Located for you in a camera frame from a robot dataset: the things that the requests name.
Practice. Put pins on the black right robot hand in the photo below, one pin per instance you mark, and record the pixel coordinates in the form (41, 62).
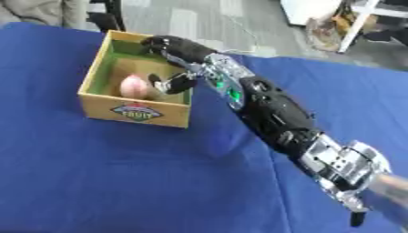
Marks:
(180, 50)

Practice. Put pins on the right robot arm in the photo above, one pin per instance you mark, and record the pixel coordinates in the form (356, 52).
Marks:
(276, 115)

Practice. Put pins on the tan cardboard box green inside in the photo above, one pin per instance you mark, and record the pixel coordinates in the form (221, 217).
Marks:
(135, 100)

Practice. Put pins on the pink toy peach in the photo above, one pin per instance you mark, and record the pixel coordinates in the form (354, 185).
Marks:
(133, 87)

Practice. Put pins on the black chair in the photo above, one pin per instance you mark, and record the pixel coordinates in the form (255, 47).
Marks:
(108, 15)

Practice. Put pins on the person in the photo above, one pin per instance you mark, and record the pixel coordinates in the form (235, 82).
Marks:
(45, 12)

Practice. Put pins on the tan bag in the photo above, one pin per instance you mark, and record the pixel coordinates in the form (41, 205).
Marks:
(328, 32)

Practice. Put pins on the white table frame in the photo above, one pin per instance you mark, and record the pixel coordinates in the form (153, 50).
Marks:
(366, 18)

